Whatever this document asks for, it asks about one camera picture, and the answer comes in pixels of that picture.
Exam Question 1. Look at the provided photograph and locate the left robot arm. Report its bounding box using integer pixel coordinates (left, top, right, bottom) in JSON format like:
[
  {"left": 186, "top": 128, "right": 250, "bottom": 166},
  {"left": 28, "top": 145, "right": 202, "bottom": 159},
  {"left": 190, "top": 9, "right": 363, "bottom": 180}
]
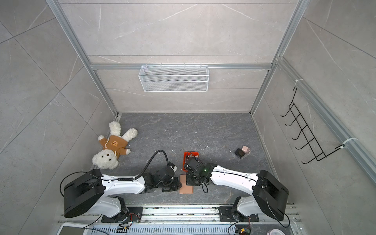
[{"left": 62, "top": 166, "right": 182, "bottom": 222}]

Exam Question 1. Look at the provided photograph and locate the white tablet device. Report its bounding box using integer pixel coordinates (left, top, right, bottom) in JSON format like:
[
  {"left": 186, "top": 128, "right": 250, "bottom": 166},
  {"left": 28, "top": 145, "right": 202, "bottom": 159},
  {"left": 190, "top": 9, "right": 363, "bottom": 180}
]
[{"left": 57, "top": 222, "right": 89, "bottom": 235}]

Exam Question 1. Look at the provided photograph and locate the black wire hook rack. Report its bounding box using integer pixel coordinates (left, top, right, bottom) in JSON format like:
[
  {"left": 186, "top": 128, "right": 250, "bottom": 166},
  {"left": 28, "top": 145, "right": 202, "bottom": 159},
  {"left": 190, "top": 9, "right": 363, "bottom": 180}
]
[{"left": 280, "top": 87, "right": 346, "bottom": 165}]

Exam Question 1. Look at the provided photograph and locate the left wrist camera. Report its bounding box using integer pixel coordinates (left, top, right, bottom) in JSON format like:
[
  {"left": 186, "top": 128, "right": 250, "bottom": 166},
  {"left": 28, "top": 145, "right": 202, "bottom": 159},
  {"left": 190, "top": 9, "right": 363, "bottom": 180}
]
[{"left": 170, "top": 163, "right": 177, "bottom": 172}]

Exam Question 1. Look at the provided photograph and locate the tan leather card holder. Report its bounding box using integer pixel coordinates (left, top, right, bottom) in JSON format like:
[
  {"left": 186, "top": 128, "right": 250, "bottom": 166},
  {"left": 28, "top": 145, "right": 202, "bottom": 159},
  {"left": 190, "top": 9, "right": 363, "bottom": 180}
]
[{"left": 179, "top": 174, "right": 193, "bottom": 194}]

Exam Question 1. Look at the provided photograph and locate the red plastic tray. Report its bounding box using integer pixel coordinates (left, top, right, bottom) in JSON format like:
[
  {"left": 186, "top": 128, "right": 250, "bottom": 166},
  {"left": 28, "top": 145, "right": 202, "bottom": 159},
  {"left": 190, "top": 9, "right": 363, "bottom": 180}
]
[{"left": 182, "top": 151, "right": 199, "bottom": 172}]

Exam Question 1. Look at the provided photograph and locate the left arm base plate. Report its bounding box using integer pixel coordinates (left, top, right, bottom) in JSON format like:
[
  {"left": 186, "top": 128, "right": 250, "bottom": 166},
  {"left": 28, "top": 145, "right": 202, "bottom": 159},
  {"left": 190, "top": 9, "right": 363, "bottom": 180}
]
[{"left": 101, "top": 207, "right": 144, "bottom": 223}]

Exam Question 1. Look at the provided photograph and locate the white teddy bear brown shirt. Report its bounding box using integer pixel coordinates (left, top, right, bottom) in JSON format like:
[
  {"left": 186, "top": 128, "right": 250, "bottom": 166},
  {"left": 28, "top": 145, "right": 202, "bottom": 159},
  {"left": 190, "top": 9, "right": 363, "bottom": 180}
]
[{"left": 92, "top": 121, "right": 138, "bottom": 169}]

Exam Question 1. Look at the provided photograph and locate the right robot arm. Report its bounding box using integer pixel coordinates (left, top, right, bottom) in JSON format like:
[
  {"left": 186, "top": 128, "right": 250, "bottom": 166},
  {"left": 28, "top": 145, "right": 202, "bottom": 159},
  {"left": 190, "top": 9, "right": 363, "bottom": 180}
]
[{"left": 183, "top": 157, "right": 289, "bottom": 222}]

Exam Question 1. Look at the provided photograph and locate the small black pink box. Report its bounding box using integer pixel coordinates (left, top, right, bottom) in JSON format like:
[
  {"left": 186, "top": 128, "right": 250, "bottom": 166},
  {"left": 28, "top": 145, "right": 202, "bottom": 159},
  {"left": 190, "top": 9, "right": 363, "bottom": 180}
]
[{"left": 234, "top": 146, "right": 251, "bottom": 159}]

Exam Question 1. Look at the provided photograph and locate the aluminium rail frame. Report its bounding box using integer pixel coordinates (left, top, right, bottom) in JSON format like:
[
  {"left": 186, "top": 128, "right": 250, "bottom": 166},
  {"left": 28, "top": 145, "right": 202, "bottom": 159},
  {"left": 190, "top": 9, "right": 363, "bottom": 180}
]
[{"left": 57, "top": 205, "right": 306, "bottom": 235}]

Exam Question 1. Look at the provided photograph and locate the white round object bottom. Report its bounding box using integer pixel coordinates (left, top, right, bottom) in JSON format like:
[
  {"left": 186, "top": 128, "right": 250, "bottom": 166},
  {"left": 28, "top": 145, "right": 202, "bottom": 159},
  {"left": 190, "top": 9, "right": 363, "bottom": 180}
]
[{"left": 267, "top": 229, "right": 286, "bottom": 235}]

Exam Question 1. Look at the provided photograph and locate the white wire mesh basket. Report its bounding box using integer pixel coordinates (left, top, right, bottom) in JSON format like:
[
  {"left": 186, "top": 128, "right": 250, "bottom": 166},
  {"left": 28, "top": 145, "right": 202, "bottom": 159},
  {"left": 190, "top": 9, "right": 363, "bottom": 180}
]
[{"left": 139, "top": 65, "right": 210, "bottom": 93}]

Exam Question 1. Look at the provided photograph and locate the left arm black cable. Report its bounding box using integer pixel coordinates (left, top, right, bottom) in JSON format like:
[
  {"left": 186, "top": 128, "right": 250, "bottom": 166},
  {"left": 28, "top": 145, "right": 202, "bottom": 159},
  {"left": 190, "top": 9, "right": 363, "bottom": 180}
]
[{"left": 135, "top": 149, "right": 171, "bottom": 178}]

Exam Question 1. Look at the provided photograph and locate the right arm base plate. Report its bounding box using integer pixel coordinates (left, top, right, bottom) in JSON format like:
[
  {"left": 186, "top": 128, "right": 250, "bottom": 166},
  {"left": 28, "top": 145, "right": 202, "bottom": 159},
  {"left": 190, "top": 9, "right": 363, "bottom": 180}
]
[{"left": 217, "top": 206, "right": 262, "bottom": 222}]

